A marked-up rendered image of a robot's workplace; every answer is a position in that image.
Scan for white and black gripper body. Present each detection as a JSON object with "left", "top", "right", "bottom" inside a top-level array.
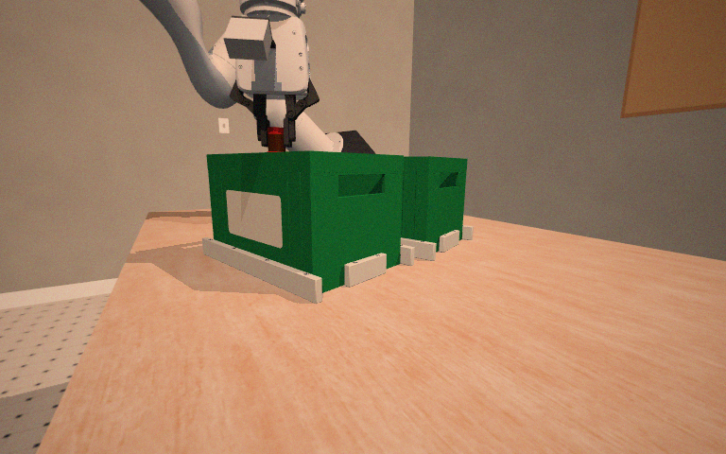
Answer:
[{"left": 235, "top": 6, "right": 311, "bottom": 100}]

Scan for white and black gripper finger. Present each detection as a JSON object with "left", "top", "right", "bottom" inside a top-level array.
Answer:
[
  {"left": 230, "top": 80, "right": 270, "bottom": 148},
  {"left": 284, "top": 79, "right": 320, "bottom": 148}
]

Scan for green crate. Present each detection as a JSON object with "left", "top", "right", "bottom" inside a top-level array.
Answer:
[
  {"left": 401, "top": 156, "right": 468, "bottom": 252},
  {"left": 206, "top": 150, "right": 404, "bottom": 293}
]

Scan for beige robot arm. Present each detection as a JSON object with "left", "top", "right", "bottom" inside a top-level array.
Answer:
[{"left": 140, "top": 0, "right": 343, "bottom": 152}]

